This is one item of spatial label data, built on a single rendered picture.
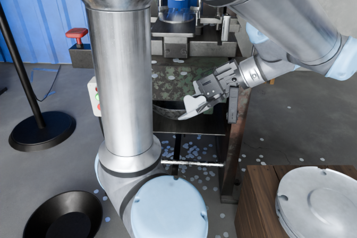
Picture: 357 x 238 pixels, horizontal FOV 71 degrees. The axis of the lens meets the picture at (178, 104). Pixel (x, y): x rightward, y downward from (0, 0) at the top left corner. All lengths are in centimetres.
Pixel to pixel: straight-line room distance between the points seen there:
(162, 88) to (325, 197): 62
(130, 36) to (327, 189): 73
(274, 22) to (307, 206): 60
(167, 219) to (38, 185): 113
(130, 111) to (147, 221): 16
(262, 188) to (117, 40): 69
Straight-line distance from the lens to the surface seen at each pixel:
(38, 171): 154
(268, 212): 84
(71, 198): 129
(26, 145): 169
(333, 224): 82
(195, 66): 89
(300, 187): 87
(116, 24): 33
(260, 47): 58
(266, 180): 91
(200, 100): 68
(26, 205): 142
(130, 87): 36
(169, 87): 93
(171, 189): 42
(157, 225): 39
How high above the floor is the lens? 101
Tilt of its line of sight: 33 degrees down
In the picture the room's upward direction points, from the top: straight up
